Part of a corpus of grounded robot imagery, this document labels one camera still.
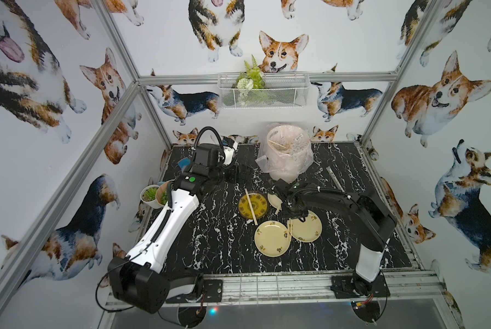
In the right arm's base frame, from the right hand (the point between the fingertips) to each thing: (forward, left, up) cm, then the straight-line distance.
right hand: (289, 214), depth 89 cm
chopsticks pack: (+22, -26, -5) cm, 34 cm away
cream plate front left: (-9, +8, -3) cm, 13 cm away
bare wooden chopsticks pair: (+4, +17, -1) cm, 18 cm away
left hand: (+8, +18, +26) cm, 32 cm away
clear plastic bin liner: (+18, +1, +22) cm, 29 cm away
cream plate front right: (-5, -8, -4) cm, 11 cm away
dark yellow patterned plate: (+6, +13, -3) cm, 15 cm away
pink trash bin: (+22, 0, -3) cm, 23 cm away
